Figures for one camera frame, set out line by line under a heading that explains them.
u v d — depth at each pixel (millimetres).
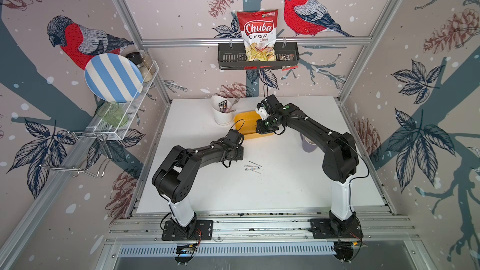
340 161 513
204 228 737
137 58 793
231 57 1070
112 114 707
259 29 798
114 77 727
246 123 1082
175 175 475
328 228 726
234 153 815
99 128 642
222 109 1074
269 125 781
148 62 858
